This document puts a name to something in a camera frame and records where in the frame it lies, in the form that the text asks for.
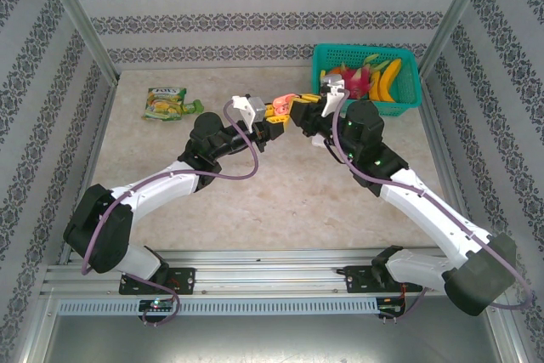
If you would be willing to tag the aluminium frame post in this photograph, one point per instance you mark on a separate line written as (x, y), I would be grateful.
(457, 14)
(76, 14)

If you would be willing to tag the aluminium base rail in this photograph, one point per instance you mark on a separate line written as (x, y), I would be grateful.
(263, 271)

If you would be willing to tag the teal plastic mesh basket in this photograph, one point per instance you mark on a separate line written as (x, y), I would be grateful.
(408, 82)

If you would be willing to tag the green Fox's candy bag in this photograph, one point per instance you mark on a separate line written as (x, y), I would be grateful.
(163, 103)

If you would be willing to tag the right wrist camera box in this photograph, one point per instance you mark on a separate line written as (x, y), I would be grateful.
(331, 99)

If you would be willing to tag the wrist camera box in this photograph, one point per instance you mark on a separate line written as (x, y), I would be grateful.
(251, 108)
(331, 99)

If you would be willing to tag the small green snack packet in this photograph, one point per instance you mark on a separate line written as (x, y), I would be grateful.
(193, 107)

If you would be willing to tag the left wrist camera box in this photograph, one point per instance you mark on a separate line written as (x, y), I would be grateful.
(251, 108)

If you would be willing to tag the small yellow toy piece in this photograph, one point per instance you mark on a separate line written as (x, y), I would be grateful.
(322, 73)

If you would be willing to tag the large yellow toy banana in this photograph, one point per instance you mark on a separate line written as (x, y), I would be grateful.
(389, 80)

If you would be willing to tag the small circuit board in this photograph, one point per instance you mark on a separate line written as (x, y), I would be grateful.
(157, 304)
(391, 310)

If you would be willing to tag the white earbud charging case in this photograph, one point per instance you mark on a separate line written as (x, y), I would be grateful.
(318, 141)

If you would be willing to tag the pink toy dragon fruit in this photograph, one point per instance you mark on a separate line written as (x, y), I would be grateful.
(357, 78)

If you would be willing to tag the pink earbud charging case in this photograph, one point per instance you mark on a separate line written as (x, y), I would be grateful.
(284, 103)

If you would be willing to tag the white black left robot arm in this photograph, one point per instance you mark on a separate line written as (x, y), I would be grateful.
(144, 186)

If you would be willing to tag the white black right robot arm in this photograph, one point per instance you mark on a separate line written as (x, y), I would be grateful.
(425, 205)

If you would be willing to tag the small yellow toy banana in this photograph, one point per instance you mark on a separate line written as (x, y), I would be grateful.
(375, 86)

